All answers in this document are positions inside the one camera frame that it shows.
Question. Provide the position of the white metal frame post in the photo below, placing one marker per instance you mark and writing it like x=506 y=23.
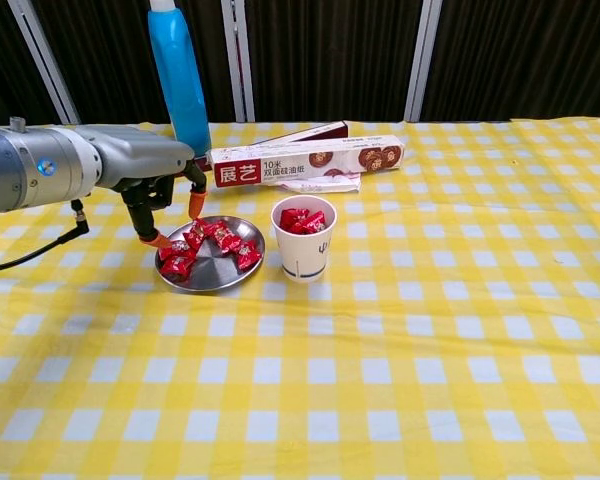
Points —
x=45 y=60
x=422 y=60
x=239 y=60

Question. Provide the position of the red candy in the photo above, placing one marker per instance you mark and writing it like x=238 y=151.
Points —
x=223 y=236
x=198 y=234
x=291 y=218
x=248 y=254
x=176 y=266
x=177 y=248
x=316 y=222

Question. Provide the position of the black pleated curtain panel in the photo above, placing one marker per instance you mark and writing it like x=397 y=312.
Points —
x=330 y=60
x=5 y=60
x=530 y=60
x=115 y=60

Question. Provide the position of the blue plastic bottle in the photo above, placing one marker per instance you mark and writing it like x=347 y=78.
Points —
x=180 y=75

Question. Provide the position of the crumpled white pink wrapper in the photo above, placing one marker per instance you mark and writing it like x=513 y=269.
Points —
x=325 y=186

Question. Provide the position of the white red baking paper box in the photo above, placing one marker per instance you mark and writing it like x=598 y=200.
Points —
x=305 y=160

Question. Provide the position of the yellow white checked tablecloth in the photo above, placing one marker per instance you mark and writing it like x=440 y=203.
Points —
x=380 y=350

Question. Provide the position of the round metal plate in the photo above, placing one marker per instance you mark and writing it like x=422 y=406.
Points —
x=215 y=272

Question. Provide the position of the white paper cup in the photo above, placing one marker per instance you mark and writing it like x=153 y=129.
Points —
x=302 y=255

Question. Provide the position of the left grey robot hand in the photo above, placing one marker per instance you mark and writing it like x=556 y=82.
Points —
x=140 y=155

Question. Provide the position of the long dark red box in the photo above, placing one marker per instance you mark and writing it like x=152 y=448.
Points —
x=325 y=131

